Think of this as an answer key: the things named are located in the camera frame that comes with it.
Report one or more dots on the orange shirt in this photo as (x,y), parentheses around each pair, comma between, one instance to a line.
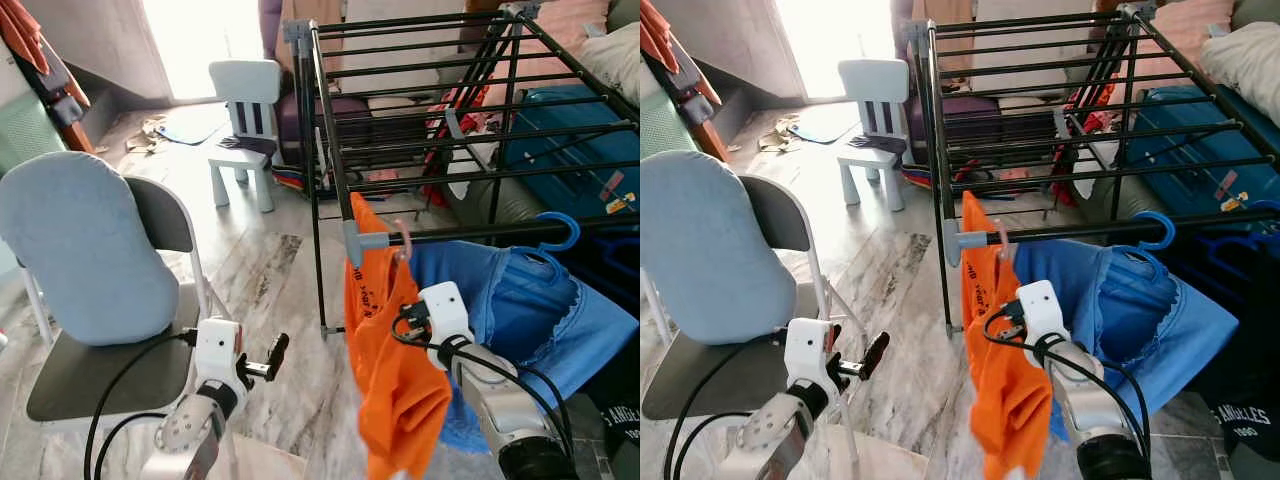
(1005,400)
(395,390)

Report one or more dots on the pink plastic hanger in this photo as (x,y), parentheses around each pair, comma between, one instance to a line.
(1003,240)
(407,245)

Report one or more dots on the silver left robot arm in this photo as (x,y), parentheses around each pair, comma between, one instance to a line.
(185,430)
(765,435)

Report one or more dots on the blue plastic hanger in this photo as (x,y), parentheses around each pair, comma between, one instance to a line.
(1170,232)
(575,232)

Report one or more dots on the black metal drying rack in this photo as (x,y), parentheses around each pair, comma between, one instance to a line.
(470,233)
(1080,228)

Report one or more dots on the blue denim shirt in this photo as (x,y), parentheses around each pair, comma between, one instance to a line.
(520,300)
(1140,310)

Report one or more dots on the grey folding chair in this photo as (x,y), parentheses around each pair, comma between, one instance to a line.
(110,380)
(720,385)

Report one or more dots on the blue chair cushion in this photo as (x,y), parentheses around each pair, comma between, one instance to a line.
(710,250)
(80,250)

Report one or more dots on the rainbow striped bag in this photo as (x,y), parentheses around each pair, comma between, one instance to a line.
(295,178)
(925,178)

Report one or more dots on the blue floor mat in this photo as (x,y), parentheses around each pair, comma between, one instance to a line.
(195,122)
(825,122)

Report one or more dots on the purple sofa chair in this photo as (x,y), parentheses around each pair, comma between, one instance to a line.
(925,115)
(300,115)

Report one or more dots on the black printed shirt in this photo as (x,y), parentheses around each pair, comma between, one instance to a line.
(1240,400)
(615,420)

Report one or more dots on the blue suitcase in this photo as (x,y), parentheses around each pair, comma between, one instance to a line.
(570,140)
(1190,150)

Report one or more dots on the white kids chair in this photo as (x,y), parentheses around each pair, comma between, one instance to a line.
(245,85)
(872,82)

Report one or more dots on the green plastic bin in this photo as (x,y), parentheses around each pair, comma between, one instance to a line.
(25,135)
(665,115)

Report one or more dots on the white pillow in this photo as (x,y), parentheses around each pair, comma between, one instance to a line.
(615,60)
(1245,65)

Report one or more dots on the pink blanket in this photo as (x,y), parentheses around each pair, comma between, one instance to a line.
(570,30)
(1195,30)

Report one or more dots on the orange hanging cloth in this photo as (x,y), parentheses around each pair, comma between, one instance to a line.
(655,35)
(20,30)

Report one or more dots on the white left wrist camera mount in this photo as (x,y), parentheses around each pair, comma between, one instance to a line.
(215,350)
(805,350)

